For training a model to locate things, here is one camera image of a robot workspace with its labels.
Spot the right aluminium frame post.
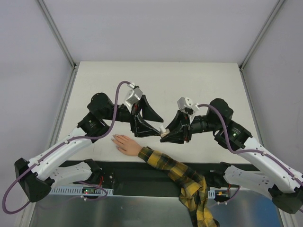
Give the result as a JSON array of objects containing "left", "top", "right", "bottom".
[{"left": 239, "top": 0, "right": 287, "bottom": 71}]

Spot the beige nail polish bottle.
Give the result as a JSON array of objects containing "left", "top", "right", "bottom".
[{"left": 161, "top": 129, "right": 170, "bottom": 137}]

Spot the aluminium frame post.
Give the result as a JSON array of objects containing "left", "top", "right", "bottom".
[
  {"left": 239, "top": 0, "right": 287, "bottom": 71},
  {"left": 36, "top": 0, "right": 80, "bottom": 70}
]

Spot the mannequin hand with painted nails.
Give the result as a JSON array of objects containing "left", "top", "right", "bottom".
[{"left": 111, "top": 134, "right": 143, "bottom": 156}]

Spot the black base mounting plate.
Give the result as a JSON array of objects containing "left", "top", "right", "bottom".
[{"left": 56, "top": 159, "right": 266, "bottom": 196}]

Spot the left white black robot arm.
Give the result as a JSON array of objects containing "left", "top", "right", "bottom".
[{"left": 14, "top": 93, "right": 164, "bottom": 202}]

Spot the yellow black plaid shirt sleeve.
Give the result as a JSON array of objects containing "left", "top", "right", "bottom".
[{"left": 138, "top": 147, "right": 220, "bottom": 227}]

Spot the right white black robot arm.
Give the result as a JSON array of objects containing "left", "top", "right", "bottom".
[{"left": 160, "top": 97, "right": 303, "bottom": 214}]

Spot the white slotted cable duct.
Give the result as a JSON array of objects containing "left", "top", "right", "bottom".
[{"left": 49, "top": 186, "right": 114, "bottom": 196}]

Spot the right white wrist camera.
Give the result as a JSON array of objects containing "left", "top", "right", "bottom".
[{"left": 177, "top": 97, "right": 199, "bottom": 115}]

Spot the left aluminium frame post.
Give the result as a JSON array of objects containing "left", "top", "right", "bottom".
[{"left": 36, "top": 0, "right": 80, "bottom": 70}]

